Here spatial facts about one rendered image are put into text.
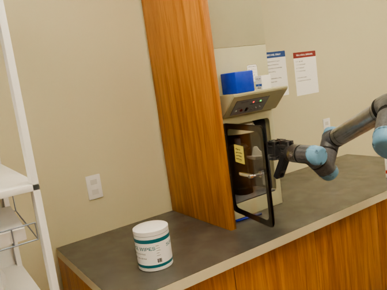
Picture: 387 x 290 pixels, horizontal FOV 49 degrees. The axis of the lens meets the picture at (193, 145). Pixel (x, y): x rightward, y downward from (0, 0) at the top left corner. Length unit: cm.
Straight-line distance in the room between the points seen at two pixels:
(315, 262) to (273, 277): 25
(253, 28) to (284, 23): 78
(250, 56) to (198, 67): 30
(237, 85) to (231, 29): 28
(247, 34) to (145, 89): 57
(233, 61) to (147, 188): 77
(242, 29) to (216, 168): 64
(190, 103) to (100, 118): 45
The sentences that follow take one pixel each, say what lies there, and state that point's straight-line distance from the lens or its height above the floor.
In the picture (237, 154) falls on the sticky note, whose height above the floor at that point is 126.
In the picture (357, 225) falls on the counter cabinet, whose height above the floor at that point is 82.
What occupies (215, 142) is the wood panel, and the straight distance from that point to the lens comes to 177.
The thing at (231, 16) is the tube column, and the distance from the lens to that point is 194.
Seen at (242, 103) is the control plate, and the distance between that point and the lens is 183.
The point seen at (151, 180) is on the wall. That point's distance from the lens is 218.
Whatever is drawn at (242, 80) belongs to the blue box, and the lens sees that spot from 180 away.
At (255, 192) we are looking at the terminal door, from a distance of 171.
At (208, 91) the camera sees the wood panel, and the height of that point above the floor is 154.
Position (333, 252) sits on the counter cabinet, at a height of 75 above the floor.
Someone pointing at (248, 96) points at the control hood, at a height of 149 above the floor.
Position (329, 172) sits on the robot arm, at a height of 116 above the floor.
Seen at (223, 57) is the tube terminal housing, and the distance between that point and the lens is 188.
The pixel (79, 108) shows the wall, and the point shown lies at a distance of 201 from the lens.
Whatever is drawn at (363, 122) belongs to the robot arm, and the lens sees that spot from 165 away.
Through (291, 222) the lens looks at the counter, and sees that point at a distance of 188.
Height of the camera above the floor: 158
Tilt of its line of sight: 8 degrees down
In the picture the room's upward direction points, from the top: 8 degrees counter-clockwise
